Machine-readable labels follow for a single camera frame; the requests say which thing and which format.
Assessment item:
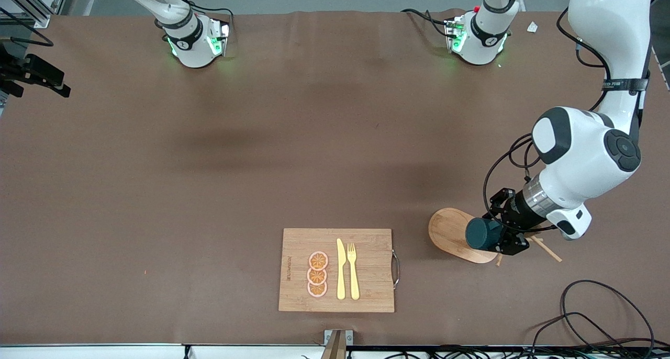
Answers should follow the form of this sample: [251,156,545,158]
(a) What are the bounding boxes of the dark green ribbed cup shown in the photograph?
[465,217,506,251]

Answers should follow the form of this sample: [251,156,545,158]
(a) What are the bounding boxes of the wooden cup rack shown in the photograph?
[428,207,563,267]

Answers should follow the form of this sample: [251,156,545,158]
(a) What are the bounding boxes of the brown table cloth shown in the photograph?
[0,9,670,346]

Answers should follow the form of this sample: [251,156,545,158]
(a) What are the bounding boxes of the yellow plastic fork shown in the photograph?
[347,243,361,300]

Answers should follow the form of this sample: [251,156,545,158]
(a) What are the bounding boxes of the yellow plastic knife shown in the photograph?
[336,238,347,300]

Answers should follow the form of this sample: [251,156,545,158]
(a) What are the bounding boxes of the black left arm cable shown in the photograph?
[483,7,613,231]

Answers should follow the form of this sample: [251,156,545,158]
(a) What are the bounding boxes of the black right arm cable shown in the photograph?
[0,3,55,47]

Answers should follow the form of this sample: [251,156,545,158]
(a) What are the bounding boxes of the black looped table cable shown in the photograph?
[523,279,656,352]

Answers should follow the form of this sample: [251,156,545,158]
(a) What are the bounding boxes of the black cables along table edge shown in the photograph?
[351,344,670,359]

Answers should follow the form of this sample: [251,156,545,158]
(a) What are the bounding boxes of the bamboo cutting board, metal handle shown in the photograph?
[278,228,400,313]

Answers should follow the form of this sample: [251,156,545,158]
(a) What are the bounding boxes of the black arm base cable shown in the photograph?
[400,7,452,39]
[186,2,235,35]

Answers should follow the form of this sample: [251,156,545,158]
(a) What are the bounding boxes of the metal and wood bracket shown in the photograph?
[323,329,354,359]

